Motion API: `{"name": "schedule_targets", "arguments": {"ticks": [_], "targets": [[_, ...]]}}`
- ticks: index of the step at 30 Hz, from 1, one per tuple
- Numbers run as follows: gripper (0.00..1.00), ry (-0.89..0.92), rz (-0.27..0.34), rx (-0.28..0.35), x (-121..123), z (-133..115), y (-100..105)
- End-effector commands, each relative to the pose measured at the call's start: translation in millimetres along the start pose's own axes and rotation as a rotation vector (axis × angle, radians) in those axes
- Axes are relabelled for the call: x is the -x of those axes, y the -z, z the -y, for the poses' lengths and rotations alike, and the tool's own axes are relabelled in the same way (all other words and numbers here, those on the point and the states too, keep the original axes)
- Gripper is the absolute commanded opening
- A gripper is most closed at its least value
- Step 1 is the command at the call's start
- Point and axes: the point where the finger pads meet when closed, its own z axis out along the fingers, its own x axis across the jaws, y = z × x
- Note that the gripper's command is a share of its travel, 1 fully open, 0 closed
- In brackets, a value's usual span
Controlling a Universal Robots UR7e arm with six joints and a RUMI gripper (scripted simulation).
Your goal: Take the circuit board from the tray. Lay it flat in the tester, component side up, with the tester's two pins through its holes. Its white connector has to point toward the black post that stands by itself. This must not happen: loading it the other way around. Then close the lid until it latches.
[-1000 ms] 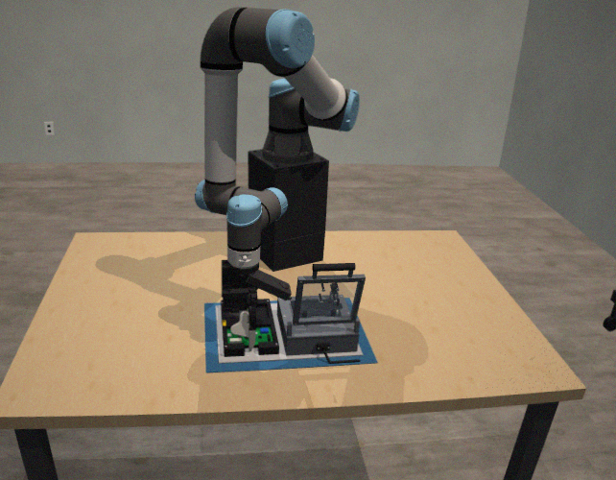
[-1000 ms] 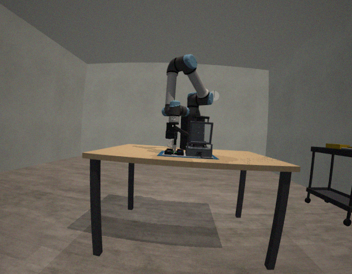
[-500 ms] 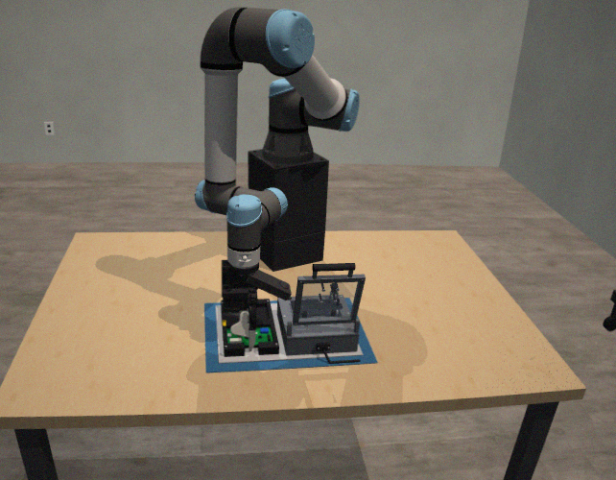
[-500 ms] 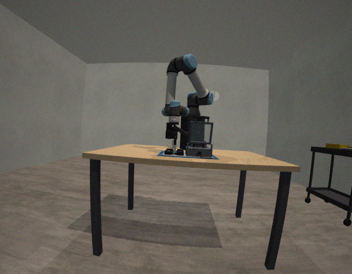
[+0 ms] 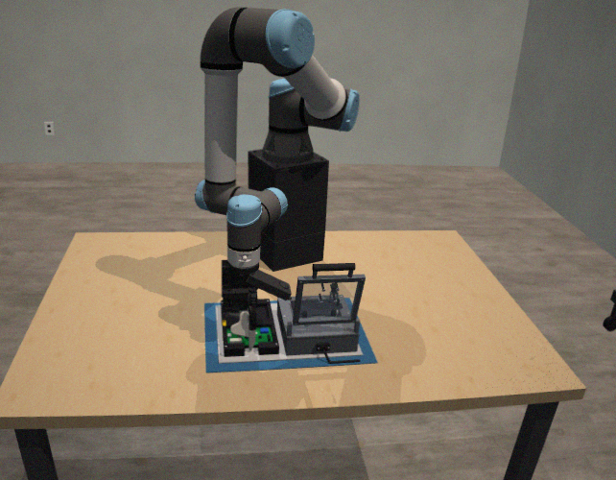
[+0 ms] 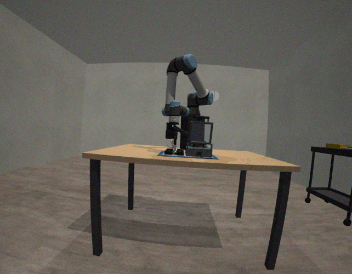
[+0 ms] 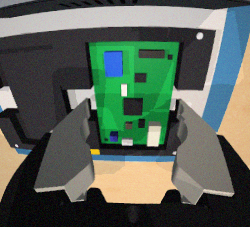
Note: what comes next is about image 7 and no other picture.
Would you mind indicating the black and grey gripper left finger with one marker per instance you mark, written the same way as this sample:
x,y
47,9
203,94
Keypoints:
x,y
58,170

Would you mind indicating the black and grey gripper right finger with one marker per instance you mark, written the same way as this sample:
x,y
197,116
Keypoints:
x,y
207,171

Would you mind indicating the green circuit board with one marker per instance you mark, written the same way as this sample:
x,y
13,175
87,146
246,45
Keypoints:
x,y
133,84

